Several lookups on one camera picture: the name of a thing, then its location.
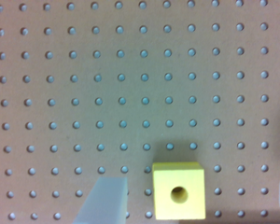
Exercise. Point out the brown perforated pegboard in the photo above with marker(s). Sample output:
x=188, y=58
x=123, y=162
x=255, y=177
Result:
x=92, y=88

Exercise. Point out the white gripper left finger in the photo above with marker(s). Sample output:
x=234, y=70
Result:
x=106, y=203

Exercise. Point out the yellow wooden block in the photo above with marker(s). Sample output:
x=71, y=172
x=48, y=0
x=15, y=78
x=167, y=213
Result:
x=179, y=191

